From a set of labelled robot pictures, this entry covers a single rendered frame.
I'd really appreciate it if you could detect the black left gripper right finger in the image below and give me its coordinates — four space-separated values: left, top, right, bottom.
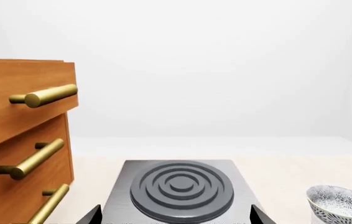
250 203 277 224

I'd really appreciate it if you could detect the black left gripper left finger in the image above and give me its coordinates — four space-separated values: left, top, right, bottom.
75 204 103 224

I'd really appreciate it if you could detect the black white patterned bowl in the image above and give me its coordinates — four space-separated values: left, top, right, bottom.
306 185 352 224

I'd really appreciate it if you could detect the grey stove burner plate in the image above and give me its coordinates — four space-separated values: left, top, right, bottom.
100 159 266 224

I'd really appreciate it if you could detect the wooden drawer cabinet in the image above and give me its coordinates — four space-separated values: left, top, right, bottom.
0 58 80 224

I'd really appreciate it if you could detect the brass drawer handle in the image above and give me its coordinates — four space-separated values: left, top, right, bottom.
0 138 65 181
9 83 78 108
26 183 70 224

